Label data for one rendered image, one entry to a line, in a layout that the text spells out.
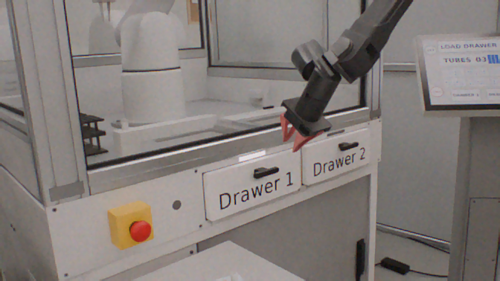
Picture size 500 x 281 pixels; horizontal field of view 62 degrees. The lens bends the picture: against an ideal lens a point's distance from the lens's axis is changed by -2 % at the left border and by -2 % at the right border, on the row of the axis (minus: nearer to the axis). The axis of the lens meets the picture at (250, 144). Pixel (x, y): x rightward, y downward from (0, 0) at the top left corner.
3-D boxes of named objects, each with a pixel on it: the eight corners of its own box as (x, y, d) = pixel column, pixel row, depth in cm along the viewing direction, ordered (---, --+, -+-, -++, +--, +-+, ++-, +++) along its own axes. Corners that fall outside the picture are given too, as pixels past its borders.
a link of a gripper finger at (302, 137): (291, 134, 99) (307, 102, 93) (311, 154, 96) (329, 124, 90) (270, 140, 95) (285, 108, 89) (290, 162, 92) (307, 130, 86)
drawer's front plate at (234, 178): (300, 189, 112) (299, 149, 109) (210, 222, 94) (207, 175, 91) (295, 187, 113) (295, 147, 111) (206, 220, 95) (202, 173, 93)
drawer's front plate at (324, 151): (370, 163, 132) (370, 128, 129) (306, 186, 114) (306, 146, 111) (364, 161, 133) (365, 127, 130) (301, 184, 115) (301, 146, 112)
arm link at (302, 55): (353, 43, 77) (372, 65, 83) (325, 11, 84) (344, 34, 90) (303, 86, 81) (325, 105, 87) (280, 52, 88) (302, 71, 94)
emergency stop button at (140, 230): (154, 239, 79) (152, 219, 78) (134, 246, 76) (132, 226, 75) (146, 234, 81) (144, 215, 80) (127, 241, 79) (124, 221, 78)
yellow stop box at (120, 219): (156, 240, 82) (152, 205, 80) (122, 253, 77) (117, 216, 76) (144, 232, 86) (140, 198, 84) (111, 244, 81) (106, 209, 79)
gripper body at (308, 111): (299, 102, 95) (312, 75, 90) (329, 131, 90) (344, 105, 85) (278, 106, 91) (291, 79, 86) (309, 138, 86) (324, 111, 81)
